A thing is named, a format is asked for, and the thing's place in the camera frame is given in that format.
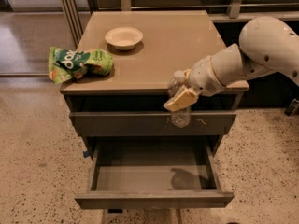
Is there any closed grey top drawer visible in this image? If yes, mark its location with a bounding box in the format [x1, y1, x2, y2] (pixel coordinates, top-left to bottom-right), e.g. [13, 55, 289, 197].
[69, 111, 236, 137]

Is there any green snack chip bag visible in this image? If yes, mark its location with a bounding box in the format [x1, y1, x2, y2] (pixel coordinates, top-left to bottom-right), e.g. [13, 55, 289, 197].
[48, 47, 113, 84]

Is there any clear plastic water bottle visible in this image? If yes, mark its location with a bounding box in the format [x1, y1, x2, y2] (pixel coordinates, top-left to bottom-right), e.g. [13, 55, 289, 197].
[168, 70, 191, 128]

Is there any open grey middle drawer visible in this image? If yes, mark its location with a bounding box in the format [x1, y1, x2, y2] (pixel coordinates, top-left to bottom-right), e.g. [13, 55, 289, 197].
[75, 141, 234, 209]

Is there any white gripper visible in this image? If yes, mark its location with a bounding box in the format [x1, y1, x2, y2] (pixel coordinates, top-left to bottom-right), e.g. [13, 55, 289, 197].
[164, 56, 225, 112]

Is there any grey drawer cabinet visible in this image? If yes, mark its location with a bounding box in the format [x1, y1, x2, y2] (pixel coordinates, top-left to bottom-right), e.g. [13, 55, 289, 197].
[59, 10, 250, 211]

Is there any white paper bowl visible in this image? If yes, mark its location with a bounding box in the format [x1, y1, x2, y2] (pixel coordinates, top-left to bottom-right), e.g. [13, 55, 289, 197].
[105, 27, 143, 51]

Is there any dark object on floor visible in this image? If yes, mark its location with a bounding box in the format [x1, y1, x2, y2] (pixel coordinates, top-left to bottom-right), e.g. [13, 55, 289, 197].
[284, 99, 299, 116]

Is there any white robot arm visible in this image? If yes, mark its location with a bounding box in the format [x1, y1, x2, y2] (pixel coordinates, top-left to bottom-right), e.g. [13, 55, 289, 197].
[164, 17, 299, 112]

